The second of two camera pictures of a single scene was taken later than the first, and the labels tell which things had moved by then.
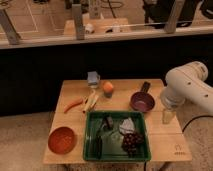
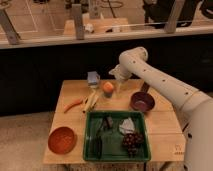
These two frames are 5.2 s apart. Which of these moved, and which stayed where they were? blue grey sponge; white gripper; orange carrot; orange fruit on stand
Moved: white gripper
Stayed: orange carrot; orange fruit on stand; blue grey sponge
